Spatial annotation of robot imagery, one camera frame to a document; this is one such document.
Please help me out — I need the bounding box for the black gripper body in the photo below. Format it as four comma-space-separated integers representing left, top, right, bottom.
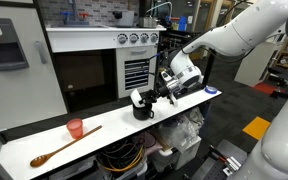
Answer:
149, 84, 171, 104

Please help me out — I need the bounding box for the black mug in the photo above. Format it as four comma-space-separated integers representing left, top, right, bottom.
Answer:
132, 102, 155, 122

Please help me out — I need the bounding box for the pink cloth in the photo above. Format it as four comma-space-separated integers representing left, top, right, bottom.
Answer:
132, 130, 165, 158

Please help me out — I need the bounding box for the clear plastic bag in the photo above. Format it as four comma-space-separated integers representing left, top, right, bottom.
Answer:
157, 113, 202, 154

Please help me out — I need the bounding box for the blue tape roll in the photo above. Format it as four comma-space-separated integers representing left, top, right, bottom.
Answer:
204, 85, 219, 95

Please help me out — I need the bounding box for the grey oven knob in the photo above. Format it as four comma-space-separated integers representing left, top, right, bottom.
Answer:
149, 31, 160, 43
117, 33, 129, 45
139, 32, 151, 44
128, 32, 140, 44

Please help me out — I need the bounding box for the white storage bin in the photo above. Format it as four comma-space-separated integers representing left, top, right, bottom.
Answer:
149, 135, 202, 173

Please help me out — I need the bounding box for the metal toy pot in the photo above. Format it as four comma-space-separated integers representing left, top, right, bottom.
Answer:
138, 16, 160, 29

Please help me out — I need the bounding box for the blue box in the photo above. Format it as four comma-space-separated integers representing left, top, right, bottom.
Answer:
177, 15, 188, 32

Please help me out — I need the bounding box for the red plastic cup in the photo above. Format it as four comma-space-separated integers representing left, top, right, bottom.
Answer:
66, 117, 85, 140

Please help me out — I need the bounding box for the grey toy pot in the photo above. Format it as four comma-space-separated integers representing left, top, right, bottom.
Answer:
112, 10, 136, 28

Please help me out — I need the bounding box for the white toy oven unit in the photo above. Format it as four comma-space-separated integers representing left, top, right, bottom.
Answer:
45, 23, 168, 113

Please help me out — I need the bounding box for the white cabinet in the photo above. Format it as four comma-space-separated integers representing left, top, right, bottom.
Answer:
233, 41, 279, 88

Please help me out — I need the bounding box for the wooden spoon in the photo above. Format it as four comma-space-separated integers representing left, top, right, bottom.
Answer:
29, 125, 103, 168

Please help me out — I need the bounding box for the red floor mat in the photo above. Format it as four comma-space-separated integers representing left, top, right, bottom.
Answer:
253, 82, 280, 96

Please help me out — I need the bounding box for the toy faucet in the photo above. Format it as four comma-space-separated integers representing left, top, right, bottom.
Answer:
59, 0, 90, 25

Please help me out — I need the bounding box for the black chair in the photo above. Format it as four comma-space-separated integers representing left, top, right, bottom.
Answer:
266, 65, 288, 99

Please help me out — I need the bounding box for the wooden shelf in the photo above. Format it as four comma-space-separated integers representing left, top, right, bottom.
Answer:
273, 36, 288, 71

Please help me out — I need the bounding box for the grey fridge dispenser panel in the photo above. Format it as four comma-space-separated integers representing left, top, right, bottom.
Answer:
0, 17, 30, 72

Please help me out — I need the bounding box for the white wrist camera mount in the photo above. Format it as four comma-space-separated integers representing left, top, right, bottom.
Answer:
168, 92, 181, 108

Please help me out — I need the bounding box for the grey oven door handle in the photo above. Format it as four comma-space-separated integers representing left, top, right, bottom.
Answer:
130, 49, 149, 57

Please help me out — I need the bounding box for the black metal frame rack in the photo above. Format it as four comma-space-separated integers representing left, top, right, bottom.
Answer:
156, 29, 217, 101

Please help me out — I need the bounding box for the yellow cable coil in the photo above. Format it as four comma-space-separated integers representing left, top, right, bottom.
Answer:
97, 141, 146, 173

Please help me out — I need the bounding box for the metal bracket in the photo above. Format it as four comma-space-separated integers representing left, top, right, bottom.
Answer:
210, 146, 248, 178

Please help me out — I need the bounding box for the grey fridge handle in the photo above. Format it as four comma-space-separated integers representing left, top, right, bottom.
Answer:
34, 39, 48, 65

